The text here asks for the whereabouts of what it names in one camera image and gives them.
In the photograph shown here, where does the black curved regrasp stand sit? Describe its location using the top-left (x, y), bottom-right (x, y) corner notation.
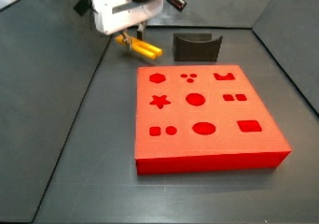
top-left (173, 33), bottom-right (223, 62)

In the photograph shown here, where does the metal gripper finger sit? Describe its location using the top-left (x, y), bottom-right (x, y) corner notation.
top-left (121, 31), bottom-right (132, 51)
top-left (137, 21), bottom-right (147, 40)

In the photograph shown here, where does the red fixture block with holes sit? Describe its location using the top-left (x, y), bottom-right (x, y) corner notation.
top-left (135, 65), bottom-right (291, 175)

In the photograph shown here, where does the yellow two-pronged square-circle object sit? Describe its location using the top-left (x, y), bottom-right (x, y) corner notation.
top-left (115, 35), bottom-right (163, 60)

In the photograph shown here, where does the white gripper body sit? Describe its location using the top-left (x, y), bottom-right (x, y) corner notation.
top-left (91, 0), bottom-right (163, 35)

